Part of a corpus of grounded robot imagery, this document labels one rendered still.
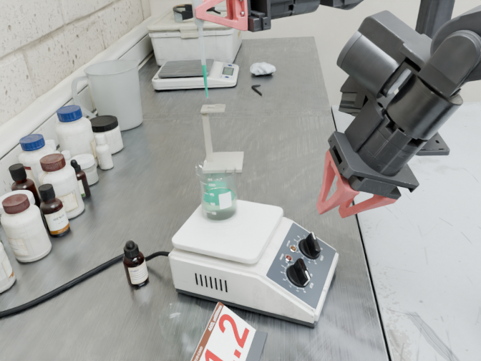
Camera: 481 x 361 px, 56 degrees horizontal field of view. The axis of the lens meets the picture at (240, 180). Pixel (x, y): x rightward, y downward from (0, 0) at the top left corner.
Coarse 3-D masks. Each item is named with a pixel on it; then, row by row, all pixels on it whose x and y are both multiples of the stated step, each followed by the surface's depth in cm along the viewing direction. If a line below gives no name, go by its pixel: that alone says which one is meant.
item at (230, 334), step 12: (228, 312) 54; (216, 324) 52; (228, 324) 53; (240, 324) 54; (216, 336) 51; (228, 336) 52; (240, 336) 53; (216, 348) 50; (228, 348) 51; (240, 348) 52; (204, 360) 48; (216, 360) 49; (228, 360) 50
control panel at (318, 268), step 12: (300, 228) 63; (288, 240) 61; (300, 240) 62; (288, 252) 59; (300, 252) 60; (324, 252) 62; (276, 264) 57; (288, 264) 57; (312, 264) 59; (324, 264) 60; (276, 276) 55; (312, 276) 58; (324, 276) 59; (288, 288) 55; (300, 288) 55; (312, 288) 56; (312, 300) 55
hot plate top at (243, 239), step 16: (240, 208) 64; (256, 208) 63; (272, 208) 63; (192, 224) 61; (208, 224) 61; (224, 224) 60; (240, 224) 60; (256, 224) 60; (272, 224) 60; (176, 240) 58; (192, 240) 58; (208, 240) 58; (224, 240) 58; (240, 240) 57; (256, 240) 57; (224, 256) 55; (240, 256) 55; (256, 256) 54
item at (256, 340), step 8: (232, 312) 55; (256, 336) 54; (264, 336) 54; (248, 344) 53; (256, 344) 53; (264, 344) 54; (248, 352) 52; (256, 352) 52; (240, 360) 51; (248, 360) 52; (256, 360) 51
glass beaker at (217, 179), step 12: (204, 168) 61; (216, 168) 62; (228, 168) 61; (204, 180) 58; (216, 180) 57; (228, 180) 58; (204, 192) 59; (216, 192) 58; (228, 192) 59; (204, 204) 60; (216, 204) 59; (228, 204) 60; (204, 216) 62; (216, 216) 60; (228, 216) 60
